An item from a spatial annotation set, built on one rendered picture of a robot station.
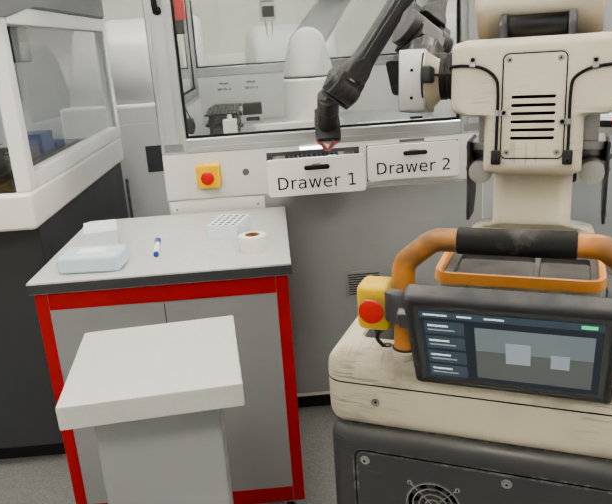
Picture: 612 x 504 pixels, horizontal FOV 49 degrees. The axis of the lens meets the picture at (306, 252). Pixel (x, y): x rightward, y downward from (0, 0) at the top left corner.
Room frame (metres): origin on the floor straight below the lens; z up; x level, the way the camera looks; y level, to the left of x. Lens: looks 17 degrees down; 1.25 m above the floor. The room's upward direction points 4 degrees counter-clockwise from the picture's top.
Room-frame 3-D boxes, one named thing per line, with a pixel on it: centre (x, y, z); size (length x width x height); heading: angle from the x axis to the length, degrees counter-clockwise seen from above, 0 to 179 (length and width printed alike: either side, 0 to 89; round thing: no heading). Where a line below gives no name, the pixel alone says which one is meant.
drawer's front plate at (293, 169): (1.96, -0.05, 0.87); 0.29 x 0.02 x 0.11; 92
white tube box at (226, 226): (1.79, 0.21, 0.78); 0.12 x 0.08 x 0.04; 167
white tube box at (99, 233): (1.76, 0.56, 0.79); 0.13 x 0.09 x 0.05; 16
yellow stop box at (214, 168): (2.05, 0.29, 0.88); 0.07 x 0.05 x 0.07; 92
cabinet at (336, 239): (2.57, -0.07, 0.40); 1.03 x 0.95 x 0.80; 92
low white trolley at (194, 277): (1.77, 0.36, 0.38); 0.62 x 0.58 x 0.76; 92
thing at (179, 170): (2.57, -0.07, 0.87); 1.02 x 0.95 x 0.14; 92
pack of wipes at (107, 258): (1.56, 0.52, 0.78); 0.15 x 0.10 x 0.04; 88
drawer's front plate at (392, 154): (2.09, -0.36, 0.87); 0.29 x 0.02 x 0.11; 92
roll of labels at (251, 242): (1.62, 0.13, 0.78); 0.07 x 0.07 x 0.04
